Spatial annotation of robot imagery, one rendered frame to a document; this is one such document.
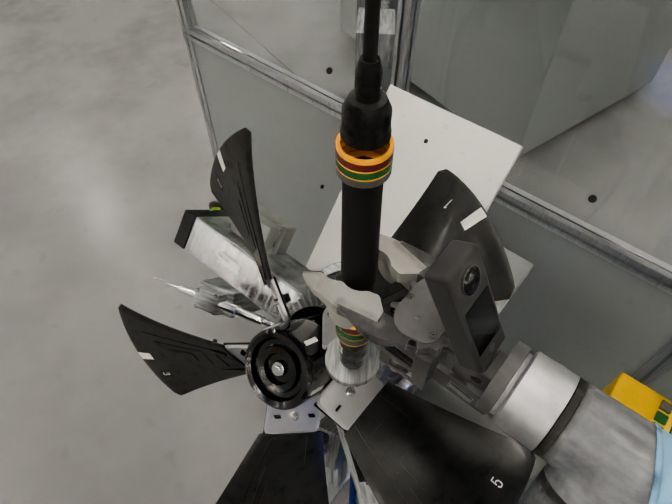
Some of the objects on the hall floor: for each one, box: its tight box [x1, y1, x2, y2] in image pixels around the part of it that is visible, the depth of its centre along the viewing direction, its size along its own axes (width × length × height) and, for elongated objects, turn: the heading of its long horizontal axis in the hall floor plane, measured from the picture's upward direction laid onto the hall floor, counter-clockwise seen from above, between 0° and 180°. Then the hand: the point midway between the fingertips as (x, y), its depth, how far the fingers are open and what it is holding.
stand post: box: [325, 460, 347, 489], centre depth 143 cm, size 4×9×91 cm, turn 50°
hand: (336, 252), depth 51 cm, fingers open, 6 cm apart
